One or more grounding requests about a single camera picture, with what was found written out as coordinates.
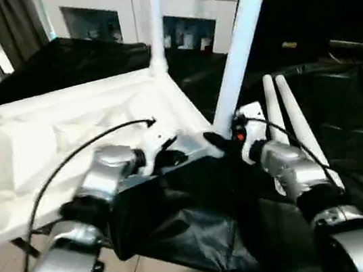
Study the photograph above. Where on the white plastic table top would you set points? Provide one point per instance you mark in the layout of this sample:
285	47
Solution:
31	138

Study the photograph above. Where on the black metal frame strut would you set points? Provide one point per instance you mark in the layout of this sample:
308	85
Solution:
25	248

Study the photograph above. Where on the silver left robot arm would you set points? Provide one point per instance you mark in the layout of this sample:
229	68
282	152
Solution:
105	174

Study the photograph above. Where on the dark metal rod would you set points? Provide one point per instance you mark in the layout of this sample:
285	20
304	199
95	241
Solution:
359	45

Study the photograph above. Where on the grey curtain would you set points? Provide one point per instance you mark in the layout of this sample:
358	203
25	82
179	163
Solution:
15	31

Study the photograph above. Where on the small white blue box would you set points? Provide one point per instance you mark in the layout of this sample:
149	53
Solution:
188	40

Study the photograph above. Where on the white plastic table leg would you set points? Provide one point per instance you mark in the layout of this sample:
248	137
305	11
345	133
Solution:
241	31
298	118
273	105
156	20

